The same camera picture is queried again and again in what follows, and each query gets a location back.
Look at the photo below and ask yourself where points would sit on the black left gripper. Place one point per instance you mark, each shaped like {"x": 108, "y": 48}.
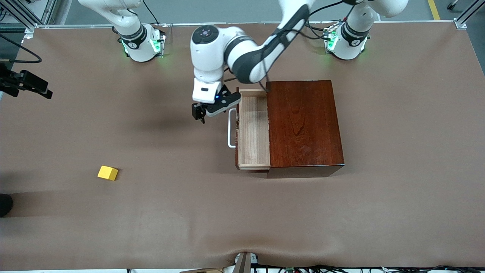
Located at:
{"x": 197, "y": 112}

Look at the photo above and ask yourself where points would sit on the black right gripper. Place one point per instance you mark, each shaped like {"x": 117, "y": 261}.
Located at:
{"x": 15, "y": 81}

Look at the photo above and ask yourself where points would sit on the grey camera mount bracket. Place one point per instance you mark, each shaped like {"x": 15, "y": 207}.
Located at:
{"x": 242, "y": 263}

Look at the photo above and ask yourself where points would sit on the brown cardboard piece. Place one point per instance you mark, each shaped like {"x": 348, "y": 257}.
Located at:
{"x": 204, "y": 270}

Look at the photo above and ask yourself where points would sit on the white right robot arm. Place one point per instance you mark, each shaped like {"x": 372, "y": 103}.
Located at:
{"x": 140, "y": 45}

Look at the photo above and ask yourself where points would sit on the brown table cover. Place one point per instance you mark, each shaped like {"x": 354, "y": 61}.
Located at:
{"x": 341, "y": 212}

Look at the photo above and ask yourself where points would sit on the black rounded object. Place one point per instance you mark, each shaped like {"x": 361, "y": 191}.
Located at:
{"x": 4, "y": 204}

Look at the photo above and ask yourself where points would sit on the yellow block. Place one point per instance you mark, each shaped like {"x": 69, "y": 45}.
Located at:
{"x": 108, "y": 173}

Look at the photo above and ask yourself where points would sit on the dark brown wooden cabinet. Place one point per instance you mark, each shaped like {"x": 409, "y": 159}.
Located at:
{"x": 303, "y": 125}

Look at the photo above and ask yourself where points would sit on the dark aluminium frame struts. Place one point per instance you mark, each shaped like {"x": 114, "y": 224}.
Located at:
{"x": 26, "y": 22}

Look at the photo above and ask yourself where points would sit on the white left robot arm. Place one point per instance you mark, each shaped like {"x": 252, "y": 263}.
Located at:
{"x": 212, "y": 57}

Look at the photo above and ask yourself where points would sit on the aluminium frame post with bracket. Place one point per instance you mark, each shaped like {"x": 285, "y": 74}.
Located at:
{"x": 460, "y": 23}

